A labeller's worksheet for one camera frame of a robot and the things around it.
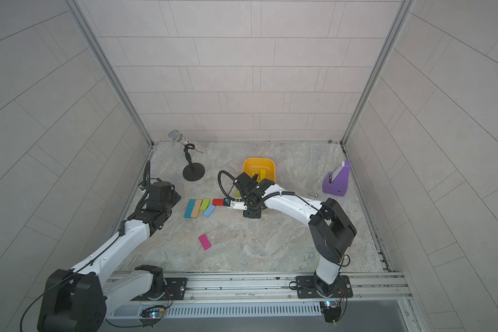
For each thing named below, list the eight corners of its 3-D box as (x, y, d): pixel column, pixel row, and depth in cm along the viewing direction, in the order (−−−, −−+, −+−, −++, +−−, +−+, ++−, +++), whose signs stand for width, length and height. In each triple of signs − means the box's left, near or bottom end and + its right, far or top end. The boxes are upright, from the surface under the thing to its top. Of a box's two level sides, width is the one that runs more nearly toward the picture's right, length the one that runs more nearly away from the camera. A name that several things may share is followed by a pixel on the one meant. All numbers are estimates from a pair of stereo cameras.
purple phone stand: (324, 197, 97) (335, 176, 84) (321, 182, 102) (330, 160, 89) (343, 197, 97) (356, 176, 84) (338, 182, 102) (350, 160, 89)
